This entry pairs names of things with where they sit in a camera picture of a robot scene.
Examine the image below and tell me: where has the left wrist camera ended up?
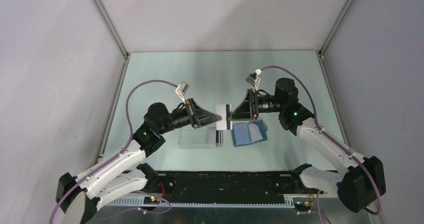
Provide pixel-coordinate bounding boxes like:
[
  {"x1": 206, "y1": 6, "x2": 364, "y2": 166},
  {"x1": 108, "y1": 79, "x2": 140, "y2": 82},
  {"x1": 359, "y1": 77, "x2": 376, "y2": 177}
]
[{"x1": 175, "y1": 81, "x2": 190, "y2": 101}]

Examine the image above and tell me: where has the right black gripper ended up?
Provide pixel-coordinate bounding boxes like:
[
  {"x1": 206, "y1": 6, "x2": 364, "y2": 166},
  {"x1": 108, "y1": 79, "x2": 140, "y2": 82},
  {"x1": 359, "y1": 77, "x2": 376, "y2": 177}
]
[{"x1": 227, "y1": 88, "x2": 285, "y2": 121}]

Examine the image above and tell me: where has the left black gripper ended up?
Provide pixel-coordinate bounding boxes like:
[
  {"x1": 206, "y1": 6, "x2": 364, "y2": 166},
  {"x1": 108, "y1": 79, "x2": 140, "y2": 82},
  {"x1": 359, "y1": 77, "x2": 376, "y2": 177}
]
[{"x1": 157, "y1": 98, "x2": 222, "y2": 134}]

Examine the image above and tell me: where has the aluminium frame rail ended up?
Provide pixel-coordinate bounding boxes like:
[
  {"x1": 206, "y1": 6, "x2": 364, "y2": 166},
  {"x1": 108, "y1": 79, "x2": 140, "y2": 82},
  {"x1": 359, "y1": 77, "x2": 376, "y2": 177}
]
[{"x1": 91, "y1": 0, "x2": 129, "y2": 59}]

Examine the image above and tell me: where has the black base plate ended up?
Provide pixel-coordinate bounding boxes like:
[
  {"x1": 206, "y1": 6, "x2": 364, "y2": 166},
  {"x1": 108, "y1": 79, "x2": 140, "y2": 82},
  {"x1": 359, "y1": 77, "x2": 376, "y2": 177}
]
[{"x1": 142, "y1": 171, "x2": 310, "y2": 205}]

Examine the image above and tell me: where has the blue leather card holder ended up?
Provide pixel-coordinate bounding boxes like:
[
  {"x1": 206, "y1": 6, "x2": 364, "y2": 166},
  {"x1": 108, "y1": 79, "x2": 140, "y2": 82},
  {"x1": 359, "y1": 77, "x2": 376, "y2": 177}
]
[{"x1": 231, "y1": 119, "x2": 268, "y2": 147}]

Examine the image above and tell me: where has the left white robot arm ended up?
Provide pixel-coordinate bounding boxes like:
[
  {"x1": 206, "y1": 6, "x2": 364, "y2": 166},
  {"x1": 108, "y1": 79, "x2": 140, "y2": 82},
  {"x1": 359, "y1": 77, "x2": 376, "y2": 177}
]
[{"x1": 49, "y1": 98, "x2": 222, "y2": 224}]

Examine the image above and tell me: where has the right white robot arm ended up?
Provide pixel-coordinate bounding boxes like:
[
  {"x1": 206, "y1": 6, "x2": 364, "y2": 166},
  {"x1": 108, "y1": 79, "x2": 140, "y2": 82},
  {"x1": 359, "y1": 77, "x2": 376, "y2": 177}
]
[{"x1": 227, "y1": 78, "x2": 387, "y2": 213}]

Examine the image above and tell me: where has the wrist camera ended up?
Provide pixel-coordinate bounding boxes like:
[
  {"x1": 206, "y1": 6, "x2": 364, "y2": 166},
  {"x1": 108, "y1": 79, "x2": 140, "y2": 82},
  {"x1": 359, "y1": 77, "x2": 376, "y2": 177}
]
[
  {"x1": 175, "y1": 81, "x2": 190, "y2": 101},
  {"x1": 245, "y1": 69, "x2": 262, "y2": 90}
]

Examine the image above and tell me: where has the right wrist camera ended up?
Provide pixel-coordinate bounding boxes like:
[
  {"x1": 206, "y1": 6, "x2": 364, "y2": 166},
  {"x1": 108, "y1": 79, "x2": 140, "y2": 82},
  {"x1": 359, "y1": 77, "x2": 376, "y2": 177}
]
[{"x1": 245, "y1": 69, "x2": 262, "y2": 90}]

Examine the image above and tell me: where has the clear plastic card box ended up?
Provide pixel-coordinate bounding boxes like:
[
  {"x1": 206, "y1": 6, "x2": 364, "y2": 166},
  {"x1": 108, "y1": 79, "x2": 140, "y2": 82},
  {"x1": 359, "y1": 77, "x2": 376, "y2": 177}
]
[{"x1": 178, "y1": 124, "x2": 224, "y2": 149}]

